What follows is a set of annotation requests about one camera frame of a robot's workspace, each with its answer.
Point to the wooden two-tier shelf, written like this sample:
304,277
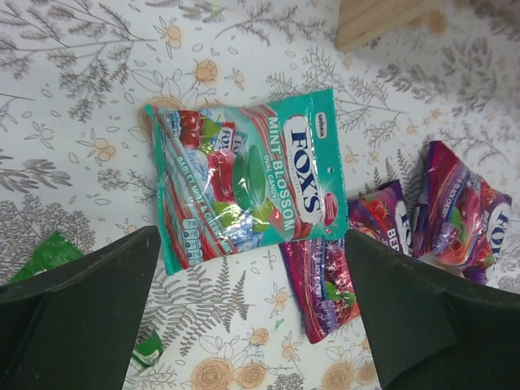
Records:
361,21

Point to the teal mint candy bag front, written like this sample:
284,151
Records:
232,179

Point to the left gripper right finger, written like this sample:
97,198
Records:
429,329

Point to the purple berries candy bag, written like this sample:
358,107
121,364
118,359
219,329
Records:
317,269
460,220

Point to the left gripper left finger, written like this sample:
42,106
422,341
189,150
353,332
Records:
52,376

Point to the green snack bag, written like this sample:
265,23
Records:
53,252

